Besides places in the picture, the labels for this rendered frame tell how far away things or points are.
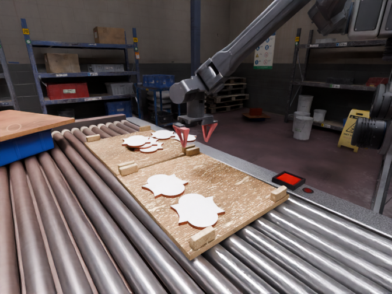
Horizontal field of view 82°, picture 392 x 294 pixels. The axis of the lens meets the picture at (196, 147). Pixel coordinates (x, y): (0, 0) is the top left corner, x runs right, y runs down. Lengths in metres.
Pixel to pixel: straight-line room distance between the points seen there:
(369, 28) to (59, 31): 5.07
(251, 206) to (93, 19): 5.32
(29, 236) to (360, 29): 1.24
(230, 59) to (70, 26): 5.02
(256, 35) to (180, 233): 0.50
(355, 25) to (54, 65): 4.44
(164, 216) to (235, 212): 0.18
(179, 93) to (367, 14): 0.78
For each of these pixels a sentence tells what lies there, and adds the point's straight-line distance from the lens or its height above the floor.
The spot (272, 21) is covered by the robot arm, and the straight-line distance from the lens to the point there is 0.62.
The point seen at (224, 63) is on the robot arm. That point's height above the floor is 1.28.
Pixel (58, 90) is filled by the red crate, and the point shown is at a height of 0.80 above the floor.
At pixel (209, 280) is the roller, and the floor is 0.92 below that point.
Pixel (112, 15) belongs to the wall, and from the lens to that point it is 5.76.
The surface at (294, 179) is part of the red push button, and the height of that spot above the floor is 0.93.
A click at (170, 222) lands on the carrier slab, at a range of 0.55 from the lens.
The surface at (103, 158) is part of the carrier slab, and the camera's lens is 0.94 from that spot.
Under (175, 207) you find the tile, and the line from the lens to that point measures 0.58.
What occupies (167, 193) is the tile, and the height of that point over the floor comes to 0.95.
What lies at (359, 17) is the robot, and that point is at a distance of 1.15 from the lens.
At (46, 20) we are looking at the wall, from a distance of 5.49.
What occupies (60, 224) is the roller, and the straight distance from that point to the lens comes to 0.66.
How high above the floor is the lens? 1.29
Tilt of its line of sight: 21 degrees down
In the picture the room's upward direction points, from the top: straight up
